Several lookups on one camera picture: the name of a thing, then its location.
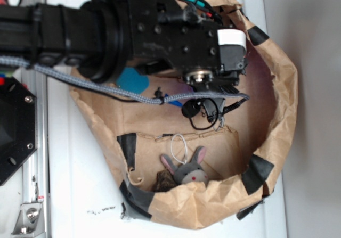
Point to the metal corner bracket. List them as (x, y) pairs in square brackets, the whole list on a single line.
[(30, 221)]

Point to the aluminium rail frame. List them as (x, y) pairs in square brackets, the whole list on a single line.
[(32, 177)]

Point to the blue foam ball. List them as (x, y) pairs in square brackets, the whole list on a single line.
[(130, 80)]

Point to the dark brown rock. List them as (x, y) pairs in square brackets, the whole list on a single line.
[(165, 182)]

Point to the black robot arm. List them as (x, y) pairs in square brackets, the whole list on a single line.
[(55, 34)]

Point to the grey plush bunny keychain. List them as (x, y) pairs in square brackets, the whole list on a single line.
[(187, 172)]

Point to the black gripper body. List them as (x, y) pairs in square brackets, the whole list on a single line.
[(170, 38)]

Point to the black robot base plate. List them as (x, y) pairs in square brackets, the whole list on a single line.
[(18, 126)]

